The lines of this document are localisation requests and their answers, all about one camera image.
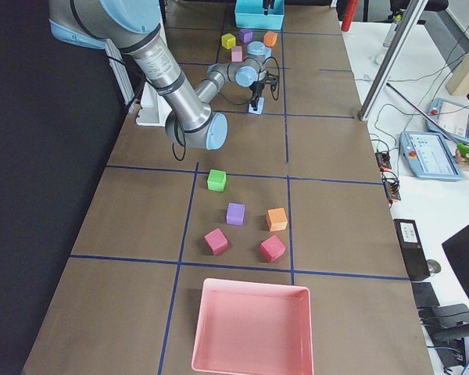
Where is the right side purple block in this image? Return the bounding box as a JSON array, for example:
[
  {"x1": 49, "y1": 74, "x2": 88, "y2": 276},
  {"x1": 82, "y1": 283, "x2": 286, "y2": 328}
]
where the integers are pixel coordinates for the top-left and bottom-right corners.
[{"x1": 226, "y1": 202, "x2": 245, "y2": 226}]

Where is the teach pendant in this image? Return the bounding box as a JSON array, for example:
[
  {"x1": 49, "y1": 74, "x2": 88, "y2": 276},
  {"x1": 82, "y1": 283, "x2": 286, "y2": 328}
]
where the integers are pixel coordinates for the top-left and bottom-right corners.
[
  {"x1": 428, "y1": 98, "x2": 469, "y2": 144},
  {"x1": 399, "y1": 131, "x2": 463, "y2": 181}
]

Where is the teal plastic bin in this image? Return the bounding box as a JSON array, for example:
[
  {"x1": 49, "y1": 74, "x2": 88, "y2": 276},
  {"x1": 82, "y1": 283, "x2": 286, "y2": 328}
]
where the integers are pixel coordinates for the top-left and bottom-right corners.
[{"x1": 234, "y1": 0, "x2": 285, "y2": 30}]

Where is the yellow block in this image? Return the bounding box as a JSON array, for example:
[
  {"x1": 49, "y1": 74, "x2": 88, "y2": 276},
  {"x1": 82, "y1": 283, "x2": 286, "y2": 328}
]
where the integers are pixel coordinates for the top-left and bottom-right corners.
[{"x1": 221, "y1": 33, "x2": 236, "y2": 50}]

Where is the pink plastic bin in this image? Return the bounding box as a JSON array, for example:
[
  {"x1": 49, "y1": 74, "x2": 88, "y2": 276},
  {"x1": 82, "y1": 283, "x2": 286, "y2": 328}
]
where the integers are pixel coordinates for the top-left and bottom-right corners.
[{"x1": 192, "y1": 278, "x2": 314, "y2": 374}]

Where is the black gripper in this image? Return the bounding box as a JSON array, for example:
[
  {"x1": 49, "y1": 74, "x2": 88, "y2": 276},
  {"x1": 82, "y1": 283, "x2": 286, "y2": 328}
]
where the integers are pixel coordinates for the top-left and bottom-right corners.
[{"x1": 249, "y1": 80, "x2": 266, "y2": 109}]

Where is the black labelled box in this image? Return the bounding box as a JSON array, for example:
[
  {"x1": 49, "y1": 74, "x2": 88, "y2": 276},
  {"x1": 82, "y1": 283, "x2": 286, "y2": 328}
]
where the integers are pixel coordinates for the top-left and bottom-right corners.
[{"x1": 393, "y1": 219, "x2": 430, "y2": 281}]

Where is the blue block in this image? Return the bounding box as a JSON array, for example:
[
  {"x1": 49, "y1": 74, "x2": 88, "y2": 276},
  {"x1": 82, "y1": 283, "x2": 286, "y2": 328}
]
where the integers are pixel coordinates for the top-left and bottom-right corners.
[{"x1": 248, "y1": 97, "x2": 265, "y2": 115}]

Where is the green block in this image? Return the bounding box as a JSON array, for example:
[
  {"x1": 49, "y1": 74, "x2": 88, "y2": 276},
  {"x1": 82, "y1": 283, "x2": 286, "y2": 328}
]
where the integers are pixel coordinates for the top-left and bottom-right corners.
[{"x1": 207, "y1": 169, "x2": 227, "y2": 192}]

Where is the orange block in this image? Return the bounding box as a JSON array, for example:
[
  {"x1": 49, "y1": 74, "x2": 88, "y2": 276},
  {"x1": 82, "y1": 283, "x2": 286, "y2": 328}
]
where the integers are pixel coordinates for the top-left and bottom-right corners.
[
  {"x1": 266, "y1": 208, "x2": 288, "y2": 232},
  {"x1": 263, "y1": 31, "x2": 278, "y2": 48}
]

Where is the aluminium frame post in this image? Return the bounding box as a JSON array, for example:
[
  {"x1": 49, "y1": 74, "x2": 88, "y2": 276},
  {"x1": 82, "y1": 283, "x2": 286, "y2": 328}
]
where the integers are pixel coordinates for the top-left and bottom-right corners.
[{"x1": 358, "y1": 0, "x2": 428, "y2": 122}]

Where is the magenta block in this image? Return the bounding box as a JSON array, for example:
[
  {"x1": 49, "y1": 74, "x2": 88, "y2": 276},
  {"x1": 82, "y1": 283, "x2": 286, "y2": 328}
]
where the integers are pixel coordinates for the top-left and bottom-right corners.
[
  {"x1": 260, "y1": 235, "x2": 286, "y2": 263},
  {"x1": 203, "y1": 228, "x2": 229, "y2": 255}
]

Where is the left side orange block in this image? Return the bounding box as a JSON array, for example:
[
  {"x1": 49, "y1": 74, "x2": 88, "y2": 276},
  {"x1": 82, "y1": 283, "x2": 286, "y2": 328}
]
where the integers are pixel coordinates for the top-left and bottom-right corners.
[{"x1": 263, "y1": 31, "x2": 278, "y2": 48}]

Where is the far teach pendant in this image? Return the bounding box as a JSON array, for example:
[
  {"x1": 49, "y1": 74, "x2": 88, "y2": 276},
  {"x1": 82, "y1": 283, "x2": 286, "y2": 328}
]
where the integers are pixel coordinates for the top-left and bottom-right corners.
[{"x1": 428, "y1": 98, "x2": 469, "y2": 144}]

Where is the near teach pendant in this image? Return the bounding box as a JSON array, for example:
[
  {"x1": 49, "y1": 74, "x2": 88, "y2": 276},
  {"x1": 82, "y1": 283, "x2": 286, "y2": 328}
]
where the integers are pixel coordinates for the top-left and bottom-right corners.
[{"x1": 399, "y1": 131, "x2": 463, "y2": 181}]

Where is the white pedestal base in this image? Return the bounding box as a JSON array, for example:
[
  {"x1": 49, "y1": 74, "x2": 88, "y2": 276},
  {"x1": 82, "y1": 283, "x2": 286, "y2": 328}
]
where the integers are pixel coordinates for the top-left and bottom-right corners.
[{"x1": 136, "y1": 83, "x2": 171, "y2": 127}]

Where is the left side purple block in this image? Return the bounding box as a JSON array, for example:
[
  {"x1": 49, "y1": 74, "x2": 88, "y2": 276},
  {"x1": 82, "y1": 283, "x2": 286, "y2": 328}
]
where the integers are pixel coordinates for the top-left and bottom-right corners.
[{"x1": 239, "y1": 28, "x2": 253, "y2": 44}]

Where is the purple block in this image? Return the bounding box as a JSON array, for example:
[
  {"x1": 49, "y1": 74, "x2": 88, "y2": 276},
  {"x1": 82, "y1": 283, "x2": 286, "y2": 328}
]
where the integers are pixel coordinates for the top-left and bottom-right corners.
[
  {"x1": 226, "y1": 202, "x2": 245, "y2": 226},
  {"x1": 239, "y1": 28, "x2": 253, "y2": 44}
]

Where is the upper magenta block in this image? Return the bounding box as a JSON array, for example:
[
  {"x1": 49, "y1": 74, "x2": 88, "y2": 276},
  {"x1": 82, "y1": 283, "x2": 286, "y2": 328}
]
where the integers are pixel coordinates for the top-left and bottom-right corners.
[{"x1": 260, "y1": 235, "x2": 286, "y2": 263}]

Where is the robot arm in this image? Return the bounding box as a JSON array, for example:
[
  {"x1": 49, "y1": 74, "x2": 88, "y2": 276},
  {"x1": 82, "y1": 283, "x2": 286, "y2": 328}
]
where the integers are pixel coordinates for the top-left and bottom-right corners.
[
  {"x1": 262, "y1": 0, "x2": 275, "y2": 16},
  {"x1": 49, "y1": 0, "x2": 279, "y2": 150}
]

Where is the right side orange block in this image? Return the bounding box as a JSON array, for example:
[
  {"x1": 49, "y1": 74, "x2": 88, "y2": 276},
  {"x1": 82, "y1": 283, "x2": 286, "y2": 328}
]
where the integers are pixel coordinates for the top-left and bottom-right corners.
[{"x1": 266, "y1": 208, "x2": 288, "y2": 232}]

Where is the light pink block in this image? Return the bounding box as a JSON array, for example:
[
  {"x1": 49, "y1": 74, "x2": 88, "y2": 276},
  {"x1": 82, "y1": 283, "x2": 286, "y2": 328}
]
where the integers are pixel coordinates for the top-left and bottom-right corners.
[{"x1": 231, "y1": 45, "x2": 243, "y2": 63}]

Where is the lower magenta block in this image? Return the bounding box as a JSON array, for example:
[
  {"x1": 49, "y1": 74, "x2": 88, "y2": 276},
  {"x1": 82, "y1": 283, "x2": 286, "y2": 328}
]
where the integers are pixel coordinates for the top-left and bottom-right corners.
[{"x1": 203, "y1": 228, "x2": 229, "y2": 255}]

